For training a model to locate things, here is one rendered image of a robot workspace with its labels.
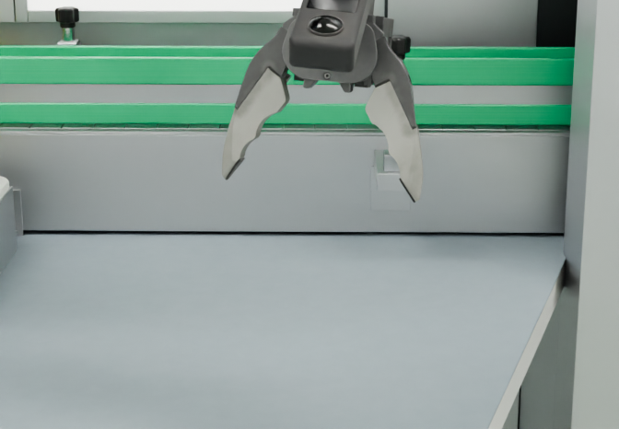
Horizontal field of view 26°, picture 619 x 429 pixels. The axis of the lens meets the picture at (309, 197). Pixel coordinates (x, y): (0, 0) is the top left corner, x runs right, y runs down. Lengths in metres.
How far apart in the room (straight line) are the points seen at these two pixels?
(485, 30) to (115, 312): 0.66
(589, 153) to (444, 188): 0.23
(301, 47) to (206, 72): 0.68
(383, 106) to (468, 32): 0.79
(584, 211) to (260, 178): 0.39
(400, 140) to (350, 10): 0.11
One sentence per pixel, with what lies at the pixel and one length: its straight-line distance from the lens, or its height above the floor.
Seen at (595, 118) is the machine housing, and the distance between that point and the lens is 1.44.
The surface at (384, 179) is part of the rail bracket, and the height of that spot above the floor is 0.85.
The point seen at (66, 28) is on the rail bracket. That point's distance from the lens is 1.70.
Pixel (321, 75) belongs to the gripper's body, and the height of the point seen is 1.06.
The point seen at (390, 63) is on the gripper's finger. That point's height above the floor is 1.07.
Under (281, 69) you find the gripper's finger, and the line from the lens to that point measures 1.02.
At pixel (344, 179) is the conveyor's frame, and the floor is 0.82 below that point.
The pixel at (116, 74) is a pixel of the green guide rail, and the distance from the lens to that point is 1.61.
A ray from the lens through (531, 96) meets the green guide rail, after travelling 1.62.
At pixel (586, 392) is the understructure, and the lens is 1.54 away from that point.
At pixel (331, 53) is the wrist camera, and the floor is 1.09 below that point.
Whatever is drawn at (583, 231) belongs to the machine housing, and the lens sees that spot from 1.47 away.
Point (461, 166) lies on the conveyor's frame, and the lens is 1.61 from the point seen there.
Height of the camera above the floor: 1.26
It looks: 17 degrees down
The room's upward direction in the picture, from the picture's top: straight up
